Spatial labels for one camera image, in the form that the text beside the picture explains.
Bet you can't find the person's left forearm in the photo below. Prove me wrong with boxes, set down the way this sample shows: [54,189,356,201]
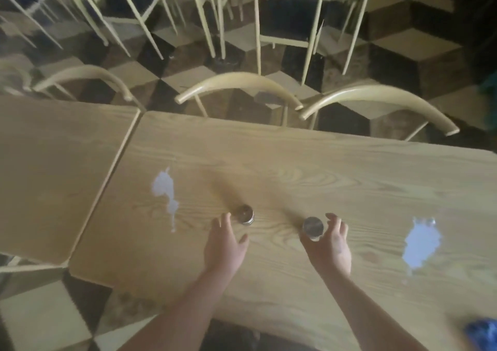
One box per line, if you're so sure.
[118,265,233,351]

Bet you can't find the person's dark trousers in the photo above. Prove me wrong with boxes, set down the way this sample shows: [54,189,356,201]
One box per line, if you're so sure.
[201,319,311,351]

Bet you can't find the white spill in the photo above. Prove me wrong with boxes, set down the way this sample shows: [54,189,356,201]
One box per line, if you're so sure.
[151,167,180,234]
[402,216,443,276]

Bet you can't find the blue cleaning cloth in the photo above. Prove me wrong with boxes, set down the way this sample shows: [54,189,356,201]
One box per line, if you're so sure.
[464,317,497,351]

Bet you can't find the adjacent wooden table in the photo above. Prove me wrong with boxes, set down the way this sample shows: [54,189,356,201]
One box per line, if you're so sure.
[0,94,141,266]

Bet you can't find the person's right hand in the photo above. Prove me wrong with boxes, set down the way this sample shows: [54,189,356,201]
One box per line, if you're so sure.
[299,212,352,280]

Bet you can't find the person's right forearm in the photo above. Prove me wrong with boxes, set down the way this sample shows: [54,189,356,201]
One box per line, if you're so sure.
[322,269,428,351]

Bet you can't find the person's left hand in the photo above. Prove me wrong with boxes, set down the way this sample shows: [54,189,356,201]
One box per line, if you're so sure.
[203,212,250,277]

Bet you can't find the curved-back wooden chair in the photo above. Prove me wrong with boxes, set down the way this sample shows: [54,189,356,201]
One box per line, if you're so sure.
[298,84,460,142]
[173,71,304,129]
[0,64,147,111]

